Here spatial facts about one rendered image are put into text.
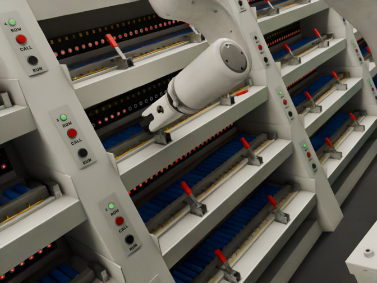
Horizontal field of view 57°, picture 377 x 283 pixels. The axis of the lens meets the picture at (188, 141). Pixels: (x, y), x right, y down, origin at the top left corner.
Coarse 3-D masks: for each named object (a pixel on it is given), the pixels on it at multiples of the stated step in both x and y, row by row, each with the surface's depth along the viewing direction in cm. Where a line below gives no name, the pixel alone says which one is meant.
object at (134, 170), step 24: (264, 72) 109; (240, 96) 105; (264, 96) 110; (120, 120) 93; (192, 120) 94; (216, 120) 93; (168, 144) 81; (192, 144) 87; (120, 168) 74; (144, 168) 76
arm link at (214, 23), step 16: (160, 0) 59; (176, 0) 59; (192, 0) 60; (208, 0) 62; (160, 16) 62; (176, 16) 62; (192, 16) 64; (208, 16) 65; (224, 16) 65; (208, 32) 69; (224, 32) 67; (240, 32) 67
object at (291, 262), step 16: (368, 144) 161; (352, 160) 153; (368, 160) 153; (352, 176) 141; (336, 192) 131; (304, 224) 120; (288, 240) 115; (304, 240) 112; (288, 256) 106; (304, 256) 111; (272, 272) 102; (288, 272) 104
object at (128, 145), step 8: (232, 88) 108; (240, 88) 109; (208, 104) 101; (200, 112) 96; (176, 120) 92; (184, 120) 92; (168, 128) 91; (136, 136) 83; (144, 136) 85; (152, 136) 87; (120, 144) 81; (128, 144) 82; (136, 144) 82; (112, 152) 79; (120, 152) 80
